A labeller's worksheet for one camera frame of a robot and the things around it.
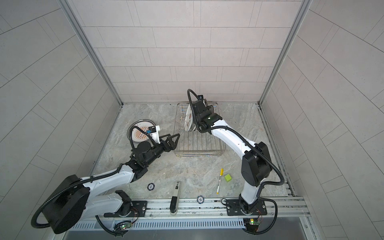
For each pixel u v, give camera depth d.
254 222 0.68
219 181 0.80
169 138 0.68
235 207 0.72
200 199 0.74
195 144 0.94
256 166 0.44
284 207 0.73
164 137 0.78
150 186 0.78
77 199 0.40
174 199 0.71
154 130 0.69
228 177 0.79
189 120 0.96
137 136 0.96
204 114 0.63
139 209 0.71
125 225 0.64
